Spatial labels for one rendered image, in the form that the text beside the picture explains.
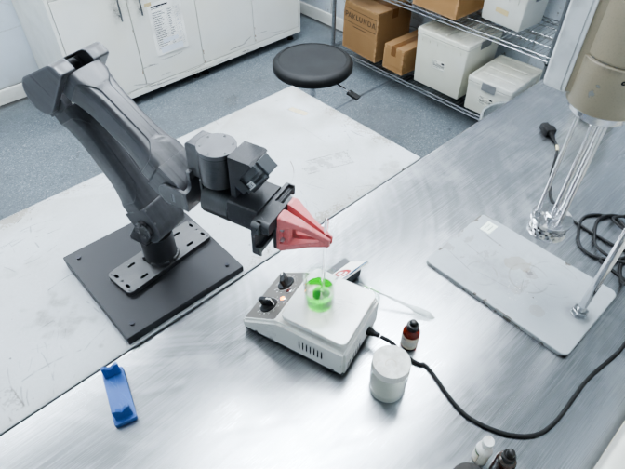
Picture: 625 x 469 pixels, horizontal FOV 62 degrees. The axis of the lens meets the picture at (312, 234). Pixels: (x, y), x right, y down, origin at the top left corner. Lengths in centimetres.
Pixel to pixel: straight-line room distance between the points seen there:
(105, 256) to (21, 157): 214
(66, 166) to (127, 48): 74
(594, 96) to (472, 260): 42
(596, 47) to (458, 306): 48
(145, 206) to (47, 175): 209
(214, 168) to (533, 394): 61
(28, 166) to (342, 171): 215
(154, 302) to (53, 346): 18
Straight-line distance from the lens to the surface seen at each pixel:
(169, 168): 80
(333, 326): 83
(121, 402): 90
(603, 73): 77
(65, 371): 98
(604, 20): 77
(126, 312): 99
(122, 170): 91
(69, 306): 106
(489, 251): 110
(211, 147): 73
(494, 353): 96
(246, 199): 74
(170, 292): 99
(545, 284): 108
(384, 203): 117
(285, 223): 71
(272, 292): 94
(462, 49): 298
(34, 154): 318
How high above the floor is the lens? 167
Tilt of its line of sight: 45 degrees down
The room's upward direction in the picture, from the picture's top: straight up
